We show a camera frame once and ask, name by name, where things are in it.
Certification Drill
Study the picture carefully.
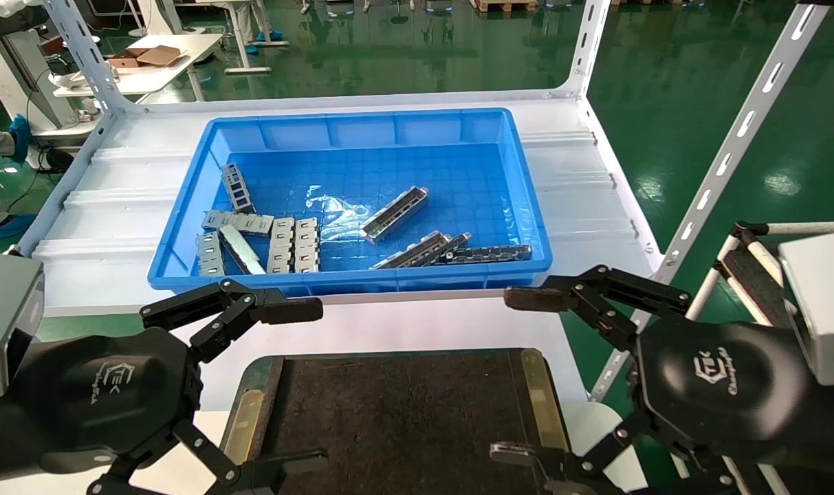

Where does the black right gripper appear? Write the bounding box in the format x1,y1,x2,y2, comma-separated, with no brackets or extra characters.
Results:
489,265,814,495

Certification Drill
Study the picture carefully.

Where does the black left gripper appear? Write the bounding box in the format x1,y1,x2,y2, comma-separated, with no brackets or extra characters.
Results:
14,278,329,495

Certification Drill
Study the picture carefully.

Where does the long silver metal part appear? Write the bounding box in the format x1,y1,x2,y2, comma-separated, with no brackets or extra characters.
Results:
360,186,430,245
370,231,452,270
427,232,472,263

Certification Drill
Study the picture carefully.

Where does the black felt container tray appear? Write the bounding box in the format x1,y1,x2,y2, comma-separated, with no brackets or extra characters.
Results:
221,347,572,495

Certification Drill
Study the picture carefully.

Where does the dark metal part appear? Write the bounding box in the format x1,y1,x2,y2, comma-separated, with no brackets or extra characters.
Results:
444,244,532,265

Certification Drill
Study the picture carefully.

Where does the perforated silver metal part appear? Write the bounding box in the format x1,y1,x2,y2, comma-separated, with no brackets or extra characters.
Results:
221,163,256,214

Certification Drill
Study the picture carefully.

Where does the brass strip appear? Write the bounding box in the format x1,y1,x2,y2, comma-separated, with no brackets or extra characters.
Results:
520,349,570,454
223,388,266,465

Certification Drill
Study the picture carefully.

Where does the plain silver metal strip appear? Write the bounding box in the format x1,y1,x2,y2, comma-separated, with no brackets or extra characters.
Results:
219,225,266,276

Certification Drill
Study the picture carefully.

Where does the black pad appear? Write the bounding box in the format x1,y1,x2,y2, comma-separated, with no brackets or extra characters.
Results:
716,244,797,329

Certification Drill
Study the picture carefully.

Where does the blue plastic bin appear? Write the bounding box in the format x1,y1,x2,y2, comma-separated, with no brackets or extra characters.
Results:
146,108,553,299

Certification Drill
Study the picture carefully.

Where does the white metal shelf rack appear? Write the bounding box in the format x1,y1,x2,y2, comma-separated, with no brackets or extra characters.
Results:
18,0,834,404

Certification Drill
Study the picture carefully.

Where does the blue shoe cover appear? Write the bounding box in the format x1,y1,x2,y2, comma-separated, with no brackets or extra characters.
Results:
0,213,39,243
8,113,34,164

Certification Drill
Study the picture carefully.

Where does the open cardboard box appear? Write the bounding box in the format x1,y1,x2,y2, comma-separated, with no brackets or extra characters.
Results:
107,45,189,69

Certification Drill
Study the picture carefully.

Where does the white table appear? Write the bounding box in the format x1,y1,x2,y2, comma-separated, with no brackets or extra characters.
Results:
51,33,223,104

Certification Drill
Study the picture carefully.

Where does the white crumpled sheet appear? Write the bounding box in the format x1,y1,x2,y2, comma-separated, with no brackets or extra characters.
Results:
49,71,93,91

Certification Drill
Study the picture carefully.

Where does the standing person in white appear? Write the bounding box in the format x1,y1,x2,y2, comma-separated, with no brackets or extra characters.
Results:
228,0,288,54

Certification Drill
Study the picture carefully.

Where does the wooden pallet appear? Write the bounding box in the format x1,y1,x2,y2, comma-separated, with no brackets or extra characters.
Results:
472,0,538,13

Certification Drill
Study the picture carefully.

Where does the white machine column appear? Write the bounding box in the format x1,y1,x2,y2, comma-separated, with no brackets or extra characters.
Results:
0,0,74,138

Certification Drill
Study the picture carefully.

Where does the white tube frame cart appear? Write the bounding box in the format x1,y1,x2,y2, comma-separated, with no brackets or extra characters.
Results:
685,220,834,495

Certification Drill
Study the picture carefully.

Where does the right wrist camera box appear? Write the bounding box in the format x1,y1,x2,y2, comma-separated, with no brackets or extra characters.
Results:
778,230,834,386

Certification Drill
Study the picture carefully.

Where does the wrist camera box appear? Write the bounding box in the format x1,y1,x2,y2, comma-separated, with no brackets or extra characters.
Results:
778,230,834,386
0,249,45,397

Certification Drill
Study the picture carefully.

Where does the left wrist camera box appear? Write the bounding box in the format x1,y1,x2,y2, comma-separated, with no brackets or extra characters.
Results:
0,249,45,397

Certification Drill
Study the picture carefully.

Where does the black floor cable bundle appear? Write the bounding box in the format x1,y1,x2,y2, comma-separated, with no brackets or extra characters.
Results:
4,144,75,207

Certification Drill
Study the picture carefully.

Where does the white desk leg frame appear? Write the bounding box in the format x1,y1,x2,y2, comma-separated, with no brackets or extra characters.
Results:
214,0,274,75

